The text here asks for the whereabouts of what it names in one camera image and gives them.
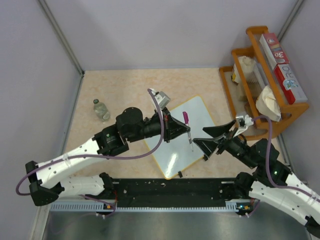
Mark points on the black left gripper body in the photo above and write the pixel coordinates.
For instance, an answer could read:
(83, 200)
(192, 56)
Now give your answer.
(156, 125)

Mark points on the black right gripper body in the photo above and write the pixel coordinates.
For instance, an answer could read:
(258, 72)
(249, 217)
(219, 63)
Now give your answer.
(232, 144)

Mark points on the crumpled beige cloth front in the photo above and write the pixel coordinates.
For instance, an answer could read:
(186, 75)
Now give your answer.
(267, 105)

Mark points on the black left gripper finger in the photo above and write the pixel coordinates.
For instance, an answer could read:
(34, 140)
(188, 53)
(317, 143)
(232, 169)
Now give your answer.
(174, 132)
(174, 124)

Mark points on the yellow-framed whiteboard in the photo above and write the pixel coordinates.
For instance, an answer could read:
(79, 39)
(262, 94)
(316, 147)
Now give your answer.
(174, 157)

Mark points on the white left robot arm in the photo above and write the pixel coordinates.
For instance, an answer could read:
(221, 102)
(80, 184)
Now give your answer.
(52, 179)

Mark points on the clear plastic bottle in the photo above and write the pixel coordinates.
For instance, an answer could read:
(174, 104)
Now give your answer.
(101, 110)

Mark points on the orange wooden rack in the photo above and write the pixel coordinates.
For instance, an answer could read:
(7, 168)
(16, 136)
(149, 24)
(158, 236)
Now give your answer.
(242, 97)

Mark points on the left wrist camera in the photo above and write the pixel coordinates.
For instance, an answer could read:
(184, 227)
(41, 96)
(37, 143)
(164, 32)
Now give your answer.
(160, 97)

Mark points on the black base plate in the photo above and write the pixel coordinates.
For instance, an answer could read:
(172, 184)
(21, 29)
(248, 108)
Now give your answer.
(176, 193)

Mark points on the red white box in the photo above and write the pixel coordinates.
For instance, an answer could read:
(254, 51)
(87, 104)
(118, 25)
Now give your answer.
(289, 84)

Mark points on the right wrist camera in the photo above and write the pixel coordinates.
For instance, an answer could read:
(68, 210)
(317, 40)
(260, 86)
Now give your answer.
(244, 121)

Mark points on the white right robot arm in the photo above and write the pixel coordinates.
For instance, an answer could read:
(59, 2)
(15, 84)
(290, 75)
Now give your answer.
(272, 182)

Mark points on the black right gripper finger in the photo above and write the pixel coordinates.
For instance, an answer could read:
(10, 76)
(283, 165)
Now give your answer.
(209, 146)
(217, 131)

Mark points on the small yellow white box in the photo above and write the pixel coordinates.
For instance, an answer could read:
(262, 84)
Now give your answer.
(235, 75)

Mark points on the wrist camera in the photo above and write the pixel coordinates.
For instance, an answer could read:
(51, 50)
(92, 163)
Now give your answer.
(160, 97)
(244, 121)

